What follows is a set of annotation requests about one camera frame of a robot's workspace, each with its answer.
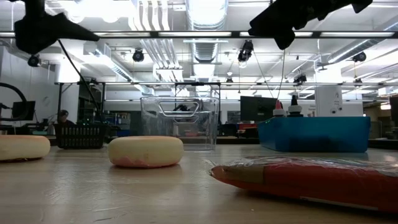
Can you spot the blue plastic bin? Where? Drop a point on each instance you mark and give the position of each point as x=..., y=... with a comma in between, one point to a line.
x=314, y=133

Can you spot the silver ventilation duct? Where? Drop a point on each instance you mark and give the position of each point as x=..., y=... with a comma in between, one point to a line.
x=205, y=51

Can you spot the large black monitor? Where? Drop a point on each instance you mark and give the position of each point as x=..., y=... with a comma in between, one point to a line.
x=256, y=109

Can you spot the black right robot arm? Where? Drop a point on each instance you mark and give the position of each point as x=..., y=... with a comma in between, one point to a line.
x=329, y=4

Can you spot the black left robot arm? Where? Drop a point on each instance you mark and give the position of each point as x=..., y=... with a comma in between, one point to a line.
x=35, y=7

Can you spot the clear plastic bin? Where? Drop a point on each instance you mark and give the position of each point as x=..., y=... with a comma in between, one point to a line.
x=180, y=130

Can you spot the black metal table frame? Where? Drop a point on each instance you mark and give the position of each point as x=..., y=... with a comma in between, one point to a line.
x=236, y=140

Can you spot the red storage bins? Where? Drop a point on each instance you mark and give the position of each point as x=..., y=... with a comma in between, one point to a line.
x=247, y=126

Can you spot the small black monitor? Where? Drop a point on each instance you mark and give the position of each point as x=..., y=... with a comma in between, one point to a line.
x=24, y=110

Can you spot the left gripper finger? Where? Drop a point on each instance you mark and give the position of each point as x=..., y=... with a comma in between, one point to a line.
x=70, y=26
x=70, y=37

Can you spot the black overhead beam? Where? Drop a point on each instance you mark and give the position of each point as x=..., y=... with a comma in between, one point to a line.
x=317, y=34

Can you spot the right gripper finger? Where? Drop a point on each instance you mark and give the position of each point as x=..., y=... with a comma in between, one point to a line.
x=267, y=18
x=267, y=32

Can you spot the black food colouring bottle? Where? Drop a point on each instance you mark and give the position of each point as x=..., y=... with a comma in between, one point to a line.
x=294, y=109

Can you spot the black metal station frame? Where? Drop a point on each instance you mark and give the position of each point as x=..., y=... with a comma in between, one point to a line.
x=124, y=83

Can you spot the black ceiling camera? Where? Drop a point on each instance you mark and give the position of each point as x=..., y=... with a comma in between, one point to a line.
x=138, y=56
x=245, y=51
x=33, y=61
x=359, y=57
x=300, y=78

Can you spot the toy donut orange icing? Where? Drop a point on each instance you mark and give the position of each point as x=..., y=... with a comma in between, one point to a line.
x=21, y=147

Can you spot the red food colouring bottle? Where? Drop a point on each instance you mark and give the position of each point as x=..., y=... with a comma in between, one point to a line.
x=279, y=111

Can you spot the red popcorn bag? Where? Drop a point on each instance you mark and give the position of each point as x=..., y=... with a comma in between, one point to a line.
x=311, y=183

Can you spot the person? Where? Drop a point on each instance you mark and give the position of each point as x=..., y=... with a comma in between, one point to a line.
x=64, y=116

